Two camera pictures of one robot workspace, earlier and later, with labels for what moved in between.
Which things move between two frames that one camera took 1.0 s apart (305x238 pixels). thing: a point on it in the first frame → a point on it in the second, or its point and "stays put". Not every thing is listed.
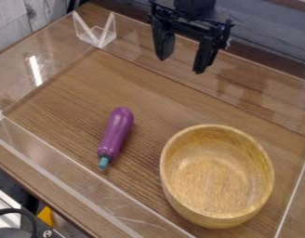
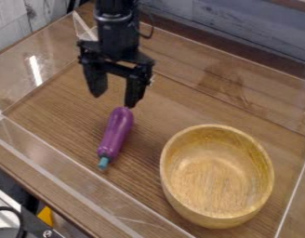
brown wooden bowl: x=215 y=176 stays put
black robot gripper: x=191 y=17 → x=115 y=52
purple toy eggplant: x=115 y=138 stays put
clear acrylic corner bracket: x=95 y=36 stays put
